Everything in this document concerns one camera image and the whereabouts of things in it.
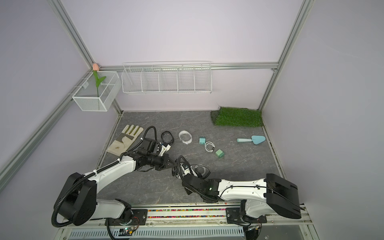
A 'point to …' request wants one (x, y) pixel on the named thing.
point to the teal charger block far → (202, 140)
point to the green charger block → (220, 153)
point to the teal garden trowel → (256, 139)
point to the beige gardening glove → (125, 139)
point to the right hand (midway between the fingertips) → (185, 177)
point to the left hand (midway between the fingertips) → (176, 166)
